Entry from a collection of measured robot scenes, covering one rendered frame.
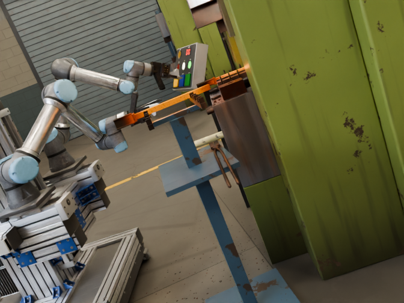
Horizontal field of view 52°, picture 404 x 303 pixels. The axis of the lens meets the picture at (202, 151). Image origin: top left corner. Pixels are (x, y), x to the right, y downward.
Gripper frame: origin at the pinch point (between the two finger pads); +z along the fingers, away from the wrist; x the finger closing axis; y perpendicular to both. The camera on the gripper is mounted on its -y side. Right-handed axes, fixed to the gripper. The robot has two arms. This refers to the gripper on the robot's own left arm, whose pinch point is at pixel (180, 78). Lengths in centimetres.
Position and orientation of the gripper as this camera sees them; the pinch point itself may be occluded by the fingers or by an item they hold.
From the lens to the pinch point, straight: 260.9
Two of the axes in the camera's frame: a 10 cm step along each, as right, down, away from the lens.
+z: 9.0, 0.8, 4.2
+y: 1.1, -9.9, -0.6
